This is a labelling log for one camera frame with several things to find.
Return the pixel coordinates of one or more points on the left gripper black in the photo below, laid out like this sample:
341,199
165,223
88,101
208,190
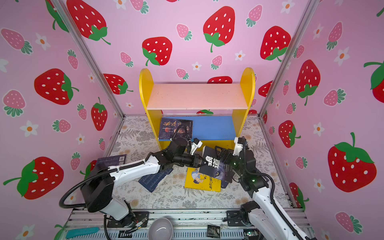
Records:
195,159

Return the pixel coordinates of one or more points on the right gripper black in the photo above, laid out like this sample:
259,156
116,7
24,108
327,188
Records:
229,151

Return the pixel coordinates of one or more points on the black wolf cover book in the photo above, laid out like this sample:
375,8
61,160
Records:
214,167

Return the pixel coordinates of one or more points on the dark portrait cover book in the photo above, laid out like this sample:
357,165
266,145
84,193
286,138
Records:
169,126

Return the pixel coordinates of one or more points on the yellow cartoon cover book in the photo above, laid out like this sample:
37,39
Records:
196,180

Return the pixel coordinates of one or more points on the navy blue book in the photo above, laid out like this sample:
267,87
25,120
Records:
151,182

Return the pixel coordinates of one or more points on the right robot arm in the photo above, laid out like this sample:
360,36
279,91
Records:
263,211

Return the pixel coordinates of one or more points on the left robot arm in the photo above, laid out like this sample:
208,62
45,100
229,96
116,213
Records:
97,192

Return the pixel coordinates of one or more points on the navy book middle right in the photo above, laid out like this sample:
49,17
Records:
224,184

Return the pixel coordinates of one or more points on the yellow pink blue bookshelf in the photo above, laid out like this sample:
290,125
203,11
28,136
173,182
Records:
212,130

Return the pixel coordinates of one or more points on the green lit circuit board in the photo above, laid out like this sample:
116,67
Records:
251,234

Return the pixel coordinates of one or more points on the small black circuit board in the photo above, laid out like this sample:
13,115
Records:
214,231

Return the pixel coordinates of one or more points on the grey bowl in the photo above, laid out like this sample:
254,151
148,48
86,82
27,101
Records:
161,229

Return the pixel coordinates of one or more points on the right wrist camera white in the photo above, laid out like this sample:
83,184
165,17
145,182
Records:
239,146

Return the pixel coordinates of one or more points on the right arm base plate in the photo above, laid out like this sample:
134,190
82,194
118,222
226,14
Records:
236,218

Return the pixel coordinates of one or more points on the navy book at left wall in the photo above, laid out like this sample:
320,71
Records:
104,163

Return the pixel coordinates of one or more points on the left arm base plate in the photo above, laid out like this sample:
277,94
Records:
129,221

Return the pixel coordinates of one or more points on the teal handled tool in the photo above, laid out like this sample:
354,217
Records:
81,232

